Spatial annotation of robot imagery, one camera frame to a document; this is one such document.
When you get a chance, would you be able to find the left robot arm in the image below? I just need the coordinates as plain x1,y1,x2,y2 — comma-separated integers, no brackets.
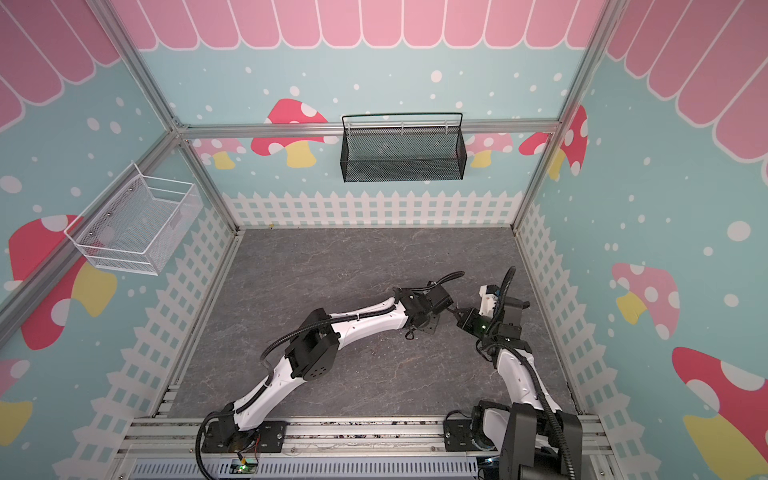
193,271,465,479

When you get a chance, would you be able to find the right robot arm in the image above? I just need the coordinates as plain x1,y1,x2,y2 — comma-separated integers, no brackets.
451,267,583,479

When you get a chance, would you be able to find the black wire basket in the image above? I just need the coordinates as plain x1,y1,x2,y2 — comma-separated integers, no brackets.
340,112,468,183

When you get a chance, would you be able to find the white wire basket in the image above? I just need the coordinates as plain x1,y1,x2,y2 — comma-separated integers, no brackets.
64,164,204,276

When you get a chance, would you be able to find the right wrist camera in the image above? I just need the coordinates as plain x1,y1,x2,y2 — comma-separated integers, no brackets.
479,285,499,318

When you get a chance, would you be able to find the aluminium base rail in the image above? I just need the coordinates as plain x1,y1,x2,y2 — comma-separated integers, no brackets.
116,416,613,480

